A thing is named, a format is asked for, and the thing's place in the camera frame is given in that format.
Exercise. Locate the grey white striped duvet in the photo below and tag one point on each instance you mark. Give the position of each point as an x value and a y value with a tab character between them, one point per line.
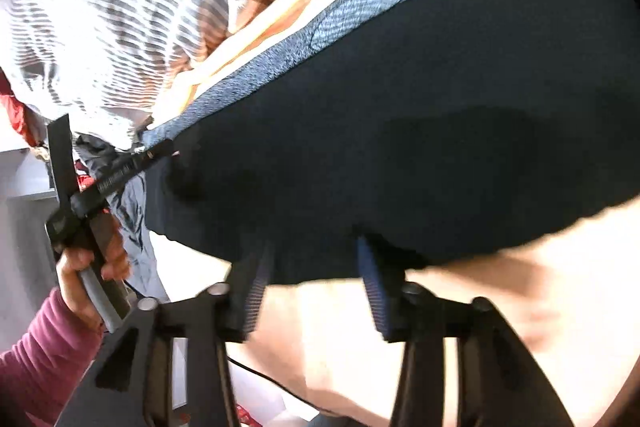
115	7

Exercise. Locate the peach bed blanket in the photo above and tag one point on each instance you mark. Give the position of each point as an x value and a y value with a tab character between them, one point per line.
550	302

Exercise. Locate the person's left hand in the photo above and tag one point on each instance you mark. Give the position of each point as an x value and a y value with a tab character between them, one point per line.
117	257

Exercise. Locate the dark grey garment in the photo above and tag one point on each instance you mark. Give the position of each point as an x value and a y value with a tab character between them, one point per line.
132	217

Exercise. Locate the person's left forearm pink sleeve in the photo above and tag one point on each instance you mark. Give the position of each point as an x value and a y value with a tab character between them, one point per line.
45	362

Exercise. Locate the red cloth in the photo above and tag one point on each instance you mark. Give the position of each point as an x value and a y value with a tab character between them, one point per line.
17	112

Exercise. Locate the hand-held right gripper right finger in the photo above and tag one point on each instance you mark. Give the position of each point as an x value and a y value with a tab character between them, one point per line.
372	292

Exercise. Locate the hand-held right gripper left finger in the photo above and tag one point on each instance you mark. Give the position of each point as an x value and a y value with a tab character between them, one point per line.
254	289

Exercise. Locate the black pants blue patterned waistband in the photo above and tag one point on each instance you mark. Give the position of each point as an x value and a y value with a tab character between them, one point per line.
400	132

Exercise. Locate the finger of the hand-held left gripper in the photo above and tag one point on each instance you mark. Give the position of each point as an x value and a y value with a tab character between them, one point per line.
125	172

